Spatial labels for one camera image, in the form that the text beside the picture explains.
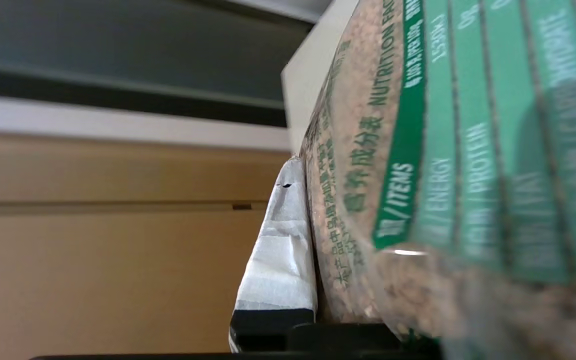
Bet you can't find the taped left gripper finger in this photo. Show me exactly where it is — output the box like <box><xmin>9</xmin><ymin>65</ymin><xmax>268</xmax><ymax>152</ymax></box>
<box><xmin>228</xmin><ymin>157</ymin><xmax>319</xmax><ymax>353</ymax></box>

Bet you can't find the brown green printed food bag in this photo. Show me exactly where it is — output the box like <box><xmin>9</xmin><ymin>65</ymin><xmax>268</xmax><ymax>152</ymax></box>
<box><xmin>298</xmin><ymin>0</ymin><xmax>576</xmax><ymax>360</ymax></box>

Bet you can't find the white glossy cabinet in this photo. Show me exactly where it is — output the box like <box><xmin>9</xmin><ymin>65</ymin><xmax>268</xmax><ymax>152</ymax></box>
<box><xmin>281</xmin><ymin>0</ymin><xmax>360</xmax><ymax>155</ymax></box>

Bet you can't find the tan wooden furniture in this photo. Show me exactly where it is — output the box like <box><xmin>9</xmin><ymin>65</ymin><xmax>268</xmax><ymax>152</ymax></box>
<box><xmin>0</xmin><ymin>131</ymin><xmax>295</xmax><ymax>357</ymax></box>

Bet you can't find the dark sliding door panel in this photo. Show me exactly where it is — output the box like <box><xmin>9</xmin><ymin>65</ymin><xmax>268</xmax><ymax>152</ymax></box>
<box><xmin>0</xmin><ymin>0</ymin><xmax>331</xmax><ymax>129</ymax></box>

